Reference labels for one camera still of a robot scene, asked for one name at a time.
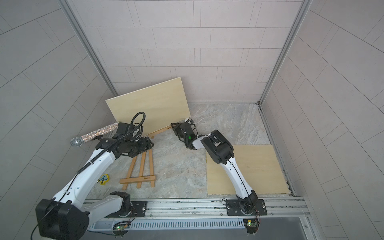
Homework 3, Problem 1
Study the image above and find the green circuit board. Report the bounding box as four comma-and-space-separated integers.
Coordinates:
243, 218, 260, 234
112, 221, 131, 237

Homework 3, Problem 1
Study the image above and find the right green circuit board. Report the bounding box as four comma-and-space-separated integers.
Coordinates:
243, 218, 260, 234

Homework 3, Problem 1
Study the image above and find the left green circuit board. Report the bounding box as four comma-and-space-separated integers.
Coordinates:
112, 221, 131, 237

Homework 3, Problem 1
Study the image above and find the glitter microphone on stand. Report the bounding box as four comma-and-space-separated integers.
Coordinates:
70, 123, 119, 147

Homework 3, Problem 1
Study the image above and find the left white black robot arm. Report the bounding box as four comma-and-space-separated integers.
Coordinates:
36, 122, 154, 240

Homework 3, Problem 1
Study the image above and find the yellow round sticker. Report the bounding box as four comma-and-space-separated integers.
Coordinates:
97, 174, 110, 185

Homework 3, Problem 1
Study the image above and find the plywood board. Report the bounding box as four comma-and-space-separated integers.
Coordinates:
106, 78, 191, 136
206, 145, 290, 195

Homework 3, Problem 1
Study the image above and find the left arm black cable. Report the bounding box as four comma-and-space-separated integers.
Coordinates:
29, 111, 147, 240

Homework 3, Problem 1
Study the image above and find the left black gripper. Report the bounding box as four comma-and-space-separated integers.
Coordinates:
125, 135, 157, 157

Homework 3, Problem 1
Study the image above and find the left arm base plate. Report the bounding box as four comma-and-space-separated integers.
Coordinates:
105, 201, 148, 218

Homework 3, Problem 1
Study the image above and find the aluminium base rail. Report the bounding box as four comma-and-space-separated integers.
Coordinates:
87, 197, 316, 240

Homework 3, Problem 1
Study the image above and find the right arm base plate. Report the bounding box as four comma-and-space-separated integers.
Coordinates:
225, 199, 268, 217

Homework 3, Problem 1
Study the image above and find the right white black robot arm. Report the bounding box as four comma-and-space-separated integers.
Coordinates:
171, 119, 259, 216

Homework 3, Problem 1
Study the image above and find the wooden easel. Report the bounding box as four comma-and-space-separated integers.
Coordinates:
147, 126, 172, 139
119, 150, 156, 191

